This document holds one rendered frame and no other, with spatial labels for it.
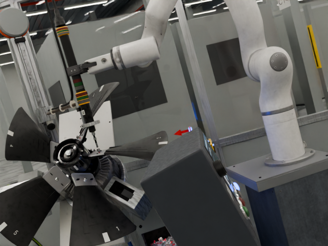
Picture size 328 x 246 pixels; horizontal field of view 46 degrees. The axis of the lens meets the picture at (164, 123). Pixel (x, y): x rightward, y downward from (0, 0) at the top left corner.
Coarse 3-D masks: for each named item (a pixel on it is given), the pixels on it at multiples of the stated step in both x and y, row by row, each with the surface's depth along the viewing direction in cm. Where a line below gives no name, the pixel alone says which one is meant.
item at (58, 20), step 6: (54, 12) 140; (60, 18) 139; (60, 24) 139; (84, 108) 142; (90, 108) 143; (84, 114) 142; (90, 114) 142; (90, 120) 142; (90, 126) 143; (90, 132) 144
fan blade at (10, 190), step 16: (0, 192) 139; (16, 192) 139; (32, 192) 140; (48, 192) 142; (0, 208) 137; (16, 208) 138; (32, 208) 140; (48, 208) 142; (0, 224) 137; (16, 224) 137; (32, 224) 139; (16, 240) 137
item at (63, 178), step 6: (54, 168) 143; (48, 174) 142; (54, 174) 143; (60, 174) 144; (48, 180) 142; (54, 180) 143; (60, 180) 144; (66, 180) 145; (54, 186) 143; (60, 186) 144
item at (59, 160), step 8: (64, 144) 143; (72, 144) 142; (80, 144) 141; (56, 152) 142; (64, 152) 142; (72, 152) 141; (80, 152) 139; (88, 152) 144; (56, 160) 140; (64, 160) 139; (72, 160) 139; (80, 160) 138; (88, 160) 143; (96, 160) 149; (64, 168) 138; (72, 168) 139; (80, 168) 141; (88, 168) 147; (96, 168) 147
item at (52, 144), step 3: (51, 141) 149; (51, 144) 150; (54, 144) 149; (57, 144) 148; (51, 147) 150; (54, 147) 149; (51, 150) 150; (51, 153) 151; (51, 156) 151; (51, 159) 152
